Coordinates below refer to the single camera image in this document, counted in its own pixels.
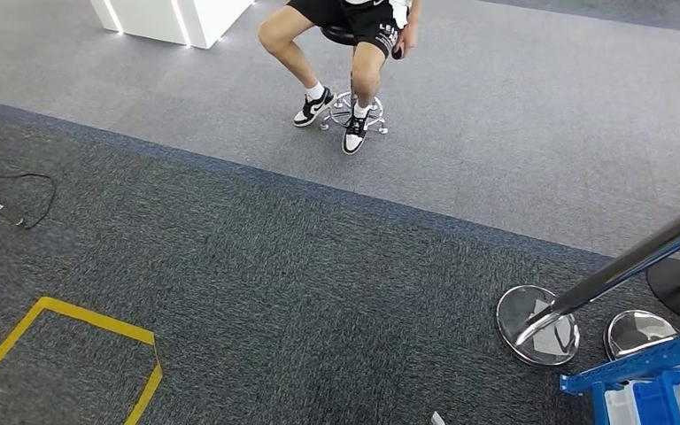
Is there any white lit counter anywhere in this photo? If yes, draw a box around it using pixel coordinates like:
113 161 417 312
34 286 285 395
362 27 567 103
89 0 256 50

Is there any chrome stanchion post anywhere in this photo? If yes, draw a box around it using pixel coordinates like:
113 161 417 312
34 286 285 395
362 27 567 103
496 193 680 367

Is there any blue metal shelf rack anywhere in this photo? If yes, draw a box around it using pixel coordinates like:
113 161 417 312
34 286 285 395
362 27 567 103
560 327 680 425

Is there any person's left hand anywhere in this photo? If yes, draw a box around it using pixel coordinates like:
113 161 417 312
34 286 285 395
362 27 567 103
395 22 421 60

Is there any black floor cable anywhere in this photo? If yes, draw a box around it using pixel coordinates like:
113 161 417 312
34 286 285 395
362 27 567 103
0 171 58 231

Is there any seated person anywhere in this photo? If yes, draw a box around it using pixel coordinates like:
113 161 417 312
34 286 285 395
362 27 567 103
258 0 422 157

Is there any blue plastic bin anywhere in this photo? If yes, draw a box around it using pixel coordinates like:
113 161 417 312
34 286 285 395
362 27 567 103
633 369 680 425

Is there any black chrome swivel stool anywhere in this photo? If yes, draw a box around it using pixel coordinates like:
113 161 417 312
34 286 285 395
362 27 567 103
319 23 390 136

